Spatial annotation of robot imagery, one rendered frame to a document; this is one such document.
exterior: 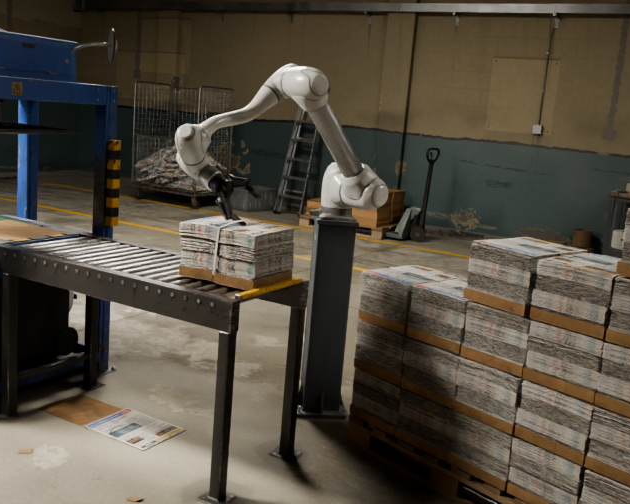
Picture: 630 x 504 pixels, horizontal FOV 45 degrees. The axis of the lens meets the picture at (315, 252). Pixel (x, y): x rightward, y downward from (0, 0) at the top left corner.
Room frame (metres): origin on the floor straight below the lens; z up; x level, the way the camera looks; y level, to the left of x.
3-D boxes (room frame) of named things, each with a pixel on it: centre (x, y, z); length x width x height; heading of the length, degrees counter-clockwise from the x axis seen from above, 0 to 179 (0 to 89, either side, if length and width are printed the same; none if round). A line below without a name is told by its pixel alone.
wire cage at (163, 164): (11.13, 2.06, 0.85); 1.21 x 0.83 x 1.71; 60
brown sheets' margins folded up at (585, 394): (3.04, -0.75, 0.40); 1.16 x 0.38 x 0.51; 42
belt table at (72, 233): (3.78, 1.62, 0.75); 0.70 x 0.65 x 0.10; 60
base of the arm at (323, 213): (3.74, -0.07, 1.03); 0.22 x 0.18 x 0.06; 97
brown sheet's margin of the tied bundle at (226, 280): (3.03, 0.23, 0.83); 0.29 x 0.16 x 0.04; 150
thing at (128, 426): (3.30, 0.76, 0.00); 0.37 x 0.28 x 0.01; 60
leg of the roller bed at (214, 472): (2.74, 0.30, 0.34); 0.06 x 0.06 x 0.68; 60
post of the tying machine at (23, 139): (4.31, 1.66, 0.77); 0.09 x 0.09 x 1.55; 60
